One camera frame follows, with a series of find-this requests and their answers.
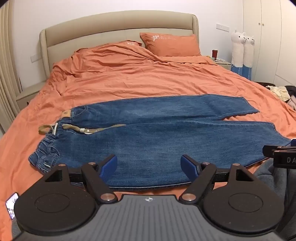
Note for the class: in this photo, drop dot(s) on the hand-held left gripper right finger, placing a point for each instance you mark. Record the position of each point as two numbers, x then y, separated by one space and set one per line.
189 167

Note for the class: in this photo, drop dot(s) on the large orange pillow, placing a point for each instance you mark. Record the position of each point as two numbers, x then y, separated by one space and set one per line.
171 46

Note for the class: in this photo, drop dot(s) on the white wall socket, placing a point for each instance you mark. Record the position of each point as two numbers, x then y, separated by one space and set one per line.
33 58

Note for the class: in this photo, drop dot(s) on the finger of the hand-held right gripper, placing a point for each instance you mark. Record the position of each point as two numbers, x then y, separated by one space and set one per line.
277 148
293 142

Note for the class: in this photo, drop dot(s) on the beige nightstand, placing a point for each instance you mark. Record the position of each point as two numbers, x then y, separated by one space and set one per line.
27 95

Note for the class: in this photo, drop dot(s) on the khaki fabric belt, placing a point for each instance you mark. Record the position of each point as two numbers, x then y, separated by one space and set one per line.
101 129

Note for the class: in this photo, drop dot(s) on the beige curtain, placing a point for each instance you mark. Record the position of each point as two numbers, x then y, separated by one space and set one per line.
7 69

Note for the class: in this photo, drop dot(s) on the white nightstand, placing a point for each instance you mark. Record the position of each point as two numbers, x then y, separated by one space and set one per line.
223 63

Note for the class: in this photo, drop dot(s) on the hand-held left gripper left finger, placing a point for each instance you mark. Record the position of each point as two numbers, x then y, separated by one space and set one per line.
108 167

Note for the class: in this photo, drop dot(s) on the grey garment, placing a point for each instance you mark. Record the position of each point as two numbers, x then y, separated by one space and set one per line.
266 172

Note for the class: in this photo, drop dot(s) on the beige upholstered headboard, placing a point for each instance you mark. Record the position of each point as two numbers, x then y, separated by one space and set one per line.
92 30

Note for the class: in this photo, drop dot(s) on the flat orange pillow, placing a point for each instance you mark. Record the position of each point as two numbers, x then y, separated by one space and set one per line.
131 43

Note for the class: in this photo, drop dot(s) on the blue denim pants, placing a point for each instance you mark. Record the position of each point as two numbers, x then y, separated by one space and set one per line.
150 139

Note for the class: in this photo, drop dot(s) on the orange duvet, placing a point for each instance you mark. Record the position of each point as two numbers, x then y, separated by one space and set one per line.
138 81

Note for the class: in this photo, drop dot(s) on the white wardrobe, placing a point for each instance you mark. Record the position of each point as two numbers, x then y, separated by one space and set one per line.
266 46

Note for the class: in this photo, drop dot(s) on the white wall switch panel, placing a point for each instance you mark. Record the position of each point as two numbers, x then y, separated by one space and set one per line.
222 26

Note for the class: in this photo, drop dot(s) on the white alpaca plush toy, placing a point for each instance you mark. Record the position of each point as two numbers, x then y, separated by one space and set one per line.
249 58
238 51

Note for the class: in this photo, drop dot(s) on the smartphone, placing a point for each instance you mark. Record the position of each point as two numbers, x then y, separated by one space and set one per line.
11 205

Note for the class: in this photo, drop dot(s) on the dark red cup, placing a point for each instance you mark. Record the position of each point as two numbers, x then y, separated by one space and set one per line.
215 54

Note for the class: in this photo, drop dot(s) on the pile of clothes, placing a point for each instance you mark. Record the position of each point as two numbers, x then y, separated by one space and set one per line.
281 91

